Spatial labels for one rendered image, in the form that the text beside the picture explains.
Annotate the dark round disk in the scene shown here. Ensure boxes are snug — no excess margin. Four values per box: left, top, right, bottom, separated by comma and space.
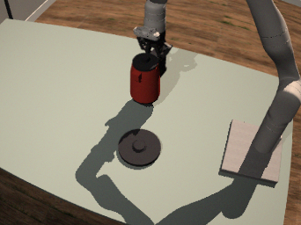
118, 128, 161, 167

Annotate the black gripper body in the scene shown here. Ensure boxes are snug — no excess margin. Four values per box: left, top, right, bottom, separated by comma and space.
150, 31, 166, 49

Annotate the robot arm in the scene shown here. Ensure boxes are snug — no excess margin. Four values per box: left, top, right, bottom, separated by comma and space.
134, 0, 301, 154

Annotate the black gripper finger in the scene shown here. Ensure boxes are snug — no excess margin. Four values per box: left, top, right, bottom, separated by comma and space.
153, 41, 173, 64
136, 36, 151, 53

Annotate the red and black electric kettle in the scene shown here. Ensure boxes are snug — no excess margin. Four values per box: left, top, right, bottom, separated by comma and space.
130, 49, 166, 105

